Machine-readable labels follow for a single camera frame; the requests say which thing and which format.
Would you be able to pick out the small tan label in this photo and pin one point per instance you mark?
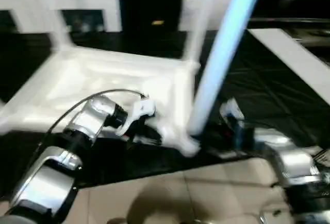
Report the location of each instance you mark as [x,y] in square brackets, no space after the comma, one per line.
[158,23]

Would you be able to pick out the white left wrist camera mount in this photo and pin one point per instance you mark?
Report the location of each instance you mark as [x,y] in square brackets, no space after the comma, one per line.
[136,113]

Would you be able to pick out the white cabinet with glass doors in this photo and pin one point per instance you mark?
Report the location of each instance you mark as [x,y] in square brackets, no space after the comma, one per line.
[25,0]

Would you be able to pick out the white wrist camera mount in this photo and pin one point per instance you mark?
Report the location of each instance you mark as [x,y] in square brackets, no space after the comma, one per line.
[136,113]
[233,113]

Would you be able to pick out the white flat board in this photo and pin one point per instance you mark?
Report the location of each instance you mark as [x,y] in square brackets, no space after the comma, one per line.
[296,54]

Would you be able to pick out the black cabinet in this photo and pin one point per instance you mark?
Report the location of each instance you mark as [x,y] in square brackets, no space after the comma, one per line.
[149,0]

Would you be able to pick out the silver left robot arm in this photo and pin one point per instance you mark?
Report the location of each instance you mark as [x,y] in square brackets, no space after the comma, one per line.
[85,121]

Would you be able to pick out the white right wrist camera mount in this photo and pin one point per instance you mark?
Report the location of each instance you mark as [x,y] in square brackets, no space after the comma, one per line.
[233,113]

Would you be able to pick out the black table mat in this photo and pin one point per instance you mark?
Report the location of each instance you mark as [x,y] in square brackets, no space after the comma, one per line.
[270,79]

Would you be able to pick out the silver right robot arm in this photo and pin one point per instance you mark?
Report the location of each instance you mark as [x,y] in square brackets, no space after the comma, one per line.
[294,157]

